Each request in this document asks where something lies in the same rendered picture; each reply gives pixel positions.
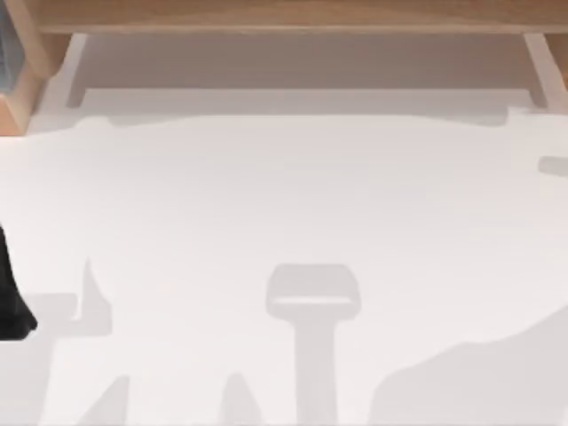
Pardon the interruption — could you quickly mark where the wooden cupboard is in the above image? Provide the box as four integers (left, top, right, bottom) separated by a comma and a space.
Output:
0, 0, 568, 137

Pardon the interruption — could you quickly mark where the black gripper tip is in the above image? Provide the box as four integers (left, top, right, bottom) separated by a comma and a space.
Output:
0, 225, 38, 343

